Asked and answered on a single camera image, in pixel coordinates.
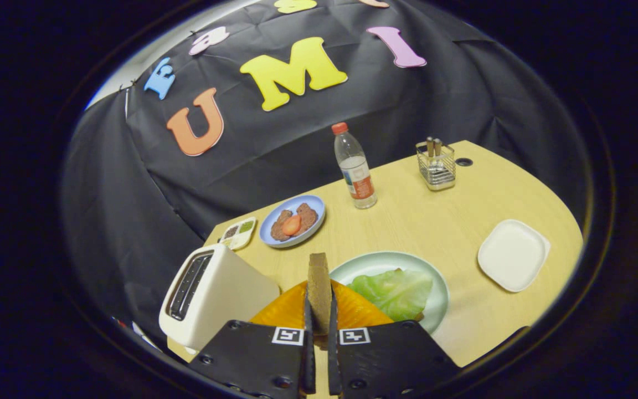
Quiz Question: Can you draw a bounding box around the pale green round plate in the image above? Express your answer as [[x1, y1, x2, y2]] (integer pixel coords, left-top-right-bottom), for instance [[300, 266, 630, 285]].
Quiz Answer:
[[328, 251, 450, 335]]

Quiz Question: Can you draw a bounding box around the white square plate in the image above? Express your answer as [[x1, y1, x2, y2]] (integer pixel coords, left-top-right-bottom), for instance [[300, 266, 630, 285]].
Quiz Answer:
[[477, 219, 550, 293]]

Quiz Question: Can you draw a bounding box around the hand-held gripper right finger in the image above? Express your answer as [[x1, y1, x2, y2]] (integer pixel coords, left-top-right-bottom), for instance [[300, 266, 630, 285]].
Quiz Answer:
[[328, 281, 460, 398]]

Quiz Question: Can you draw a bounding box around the metal wire utensil holder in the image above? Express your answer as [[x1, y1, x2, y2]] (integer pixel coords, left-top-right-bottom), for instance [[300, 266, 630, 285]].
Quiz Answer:
[[415, 137, 456, 191]]

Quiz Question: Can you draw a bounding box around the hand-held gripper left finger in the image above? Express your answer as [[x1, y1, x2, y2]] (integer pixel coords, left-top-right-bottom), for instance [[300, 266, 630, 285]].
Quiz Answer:
[[189, 281, 316, 398]]

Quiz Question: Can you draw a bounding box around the white toaster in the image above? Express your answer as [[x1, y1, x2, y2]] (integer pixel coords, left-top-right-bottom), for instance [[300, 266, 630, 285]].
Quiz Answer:
[[158, 244, 281, 354]]

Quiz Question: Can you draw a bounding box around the clear plastic water bottle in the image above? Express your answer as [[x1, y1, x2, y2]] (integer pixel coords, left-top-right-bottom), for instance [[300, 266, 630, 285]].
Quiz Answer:
[[331, 122, 378, 209]]

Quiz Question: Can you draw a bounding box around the white sectioned condiment tray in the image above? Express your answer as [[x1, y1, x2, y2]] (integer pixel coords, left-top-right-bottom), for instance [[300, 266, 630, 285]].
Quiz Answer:
[[219, 217, 257, 250]]

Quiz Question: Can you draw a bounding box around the brown meat patty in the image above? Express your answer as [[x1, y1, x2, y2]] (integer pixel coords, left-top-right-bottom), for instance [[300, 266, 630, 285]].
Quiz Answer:
[[296, 203, 318, 233], [271, 209, 293, 241]]

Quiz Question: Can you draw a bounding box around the green lettuce leaf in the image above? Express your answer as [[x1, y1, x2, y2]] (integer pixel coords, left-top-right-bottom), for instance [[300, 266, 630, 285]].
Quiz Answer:
[[348, 269, 433, 322]]

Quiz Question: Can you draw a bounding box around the blue round plate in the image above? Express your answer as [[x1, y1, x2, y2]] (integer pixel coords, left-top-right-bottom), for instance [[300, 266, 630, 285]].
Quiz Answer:
[[259, 195, 326, 248]]

